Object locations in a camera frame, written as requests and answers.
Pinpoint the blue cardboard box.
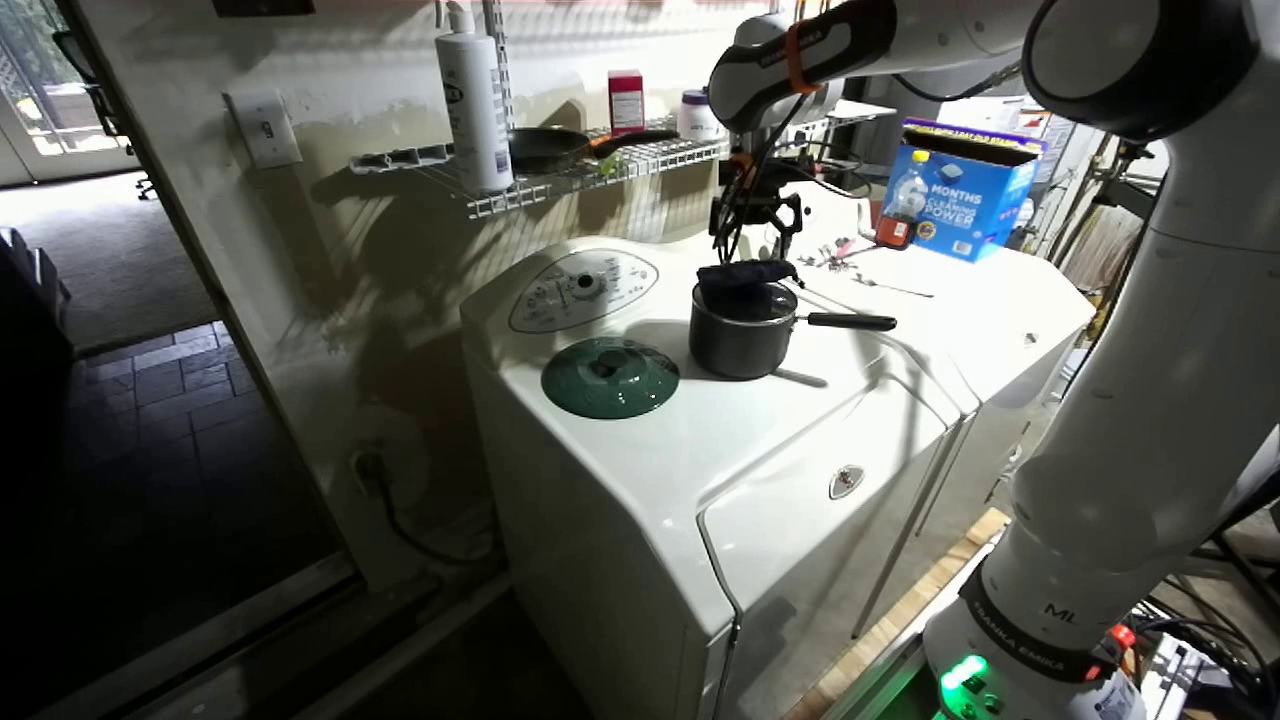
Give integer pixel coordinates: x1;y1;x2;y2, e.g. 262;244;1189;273
882;119;1050;266

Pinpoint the black power plug cable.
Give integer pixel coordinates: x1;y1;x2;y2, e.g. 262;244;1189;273
347;448;500;570

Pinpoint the white wire shelf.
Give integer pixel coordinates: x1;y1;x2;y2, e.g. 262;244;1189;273
347;125;735;223

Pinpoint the red and white can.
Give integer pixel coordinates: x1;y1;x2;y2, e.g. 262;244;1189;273
604;69;652;136

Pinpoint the tall white spray bottle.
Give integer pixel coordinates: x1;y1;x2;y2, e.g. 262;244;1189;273
433;0;519;201

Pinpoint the black frying pan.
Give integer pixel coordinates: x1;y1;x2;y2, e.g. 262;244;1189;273
509;125;597;180

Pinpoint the white washing machine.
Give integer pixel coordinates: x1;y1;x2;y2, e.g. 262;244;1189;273
456;231;973;720

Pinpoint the white dryer machine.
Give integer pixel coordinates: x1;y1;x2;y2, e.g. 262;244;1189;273
723;176;1101;644

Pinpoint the white tub purple lid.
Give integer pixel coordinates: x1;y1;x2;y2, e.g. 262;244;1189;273
673;86;723;146

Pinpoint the black saucepan with handle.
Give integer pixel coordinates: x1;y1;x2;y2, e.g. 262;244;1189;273
690;262;900;383

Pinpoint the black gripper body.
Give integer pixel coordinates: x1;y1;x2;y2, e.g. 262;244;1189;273
713;155;809;231

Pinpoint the wooden plank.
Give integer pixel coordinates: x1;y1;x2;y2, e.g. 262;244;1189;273
796;505;1017;720

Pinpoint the oval washer control panel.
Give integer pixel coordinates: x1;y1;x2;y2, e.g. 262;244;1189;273
503;249;664;339

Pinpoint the white wall outlet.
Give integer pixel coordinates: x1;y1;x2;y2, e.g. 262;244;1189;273
223;88;303;176

